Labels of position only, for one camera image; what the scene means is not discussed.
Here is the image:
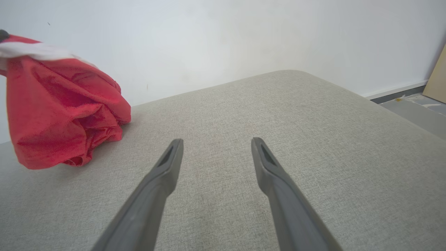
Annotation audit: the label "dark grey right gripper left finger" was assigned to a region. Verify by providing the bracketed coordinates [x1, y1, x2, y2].
[91, 138, 184, 251]

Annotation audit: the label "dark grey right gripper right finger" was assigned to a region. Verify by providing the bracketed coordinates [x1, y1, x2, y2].
[251, 137, 344, 251]

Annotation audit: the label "red shorts with white trim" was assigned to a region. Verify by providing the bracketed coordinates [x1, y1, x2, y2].
[0, 34, 132, 170]

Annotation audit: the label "grey fabric sofa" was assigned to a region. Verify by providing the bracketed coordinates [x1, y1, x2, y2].
[0, 70, 446, 251]

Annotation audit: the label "white skirting board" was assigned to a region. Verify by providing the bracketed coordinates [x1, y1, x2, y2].
[362, 79, 428, 100]

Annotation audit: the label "light wooden board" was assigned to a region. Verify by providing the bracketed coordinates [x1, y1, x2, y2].
[423, 45, 446, 104]

